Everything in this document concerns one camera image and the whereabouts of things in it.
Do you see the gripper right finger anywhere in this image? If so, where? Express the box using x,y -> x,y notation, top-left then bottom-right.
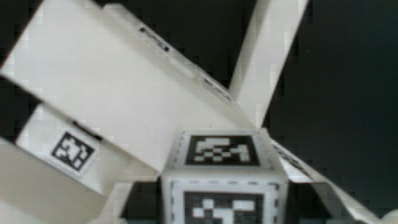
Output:
283,181 -> 370,224

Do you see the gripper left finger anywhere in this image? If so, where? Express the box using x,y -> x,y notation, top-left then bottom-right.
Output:
87,179 -> 166,224

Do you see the white chair leg cube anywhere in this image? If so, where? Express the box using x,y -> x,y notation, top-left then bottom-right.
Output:
162,129 -> 288,224

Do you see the white chair back frame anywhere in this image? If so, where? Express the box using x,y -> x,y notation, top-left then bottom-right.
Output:
0,0 -> 398,224

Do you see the white U-shaped obstacle fence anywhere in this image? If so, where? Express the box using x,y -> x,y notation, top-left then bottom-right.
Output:
230,0 -> 310,127

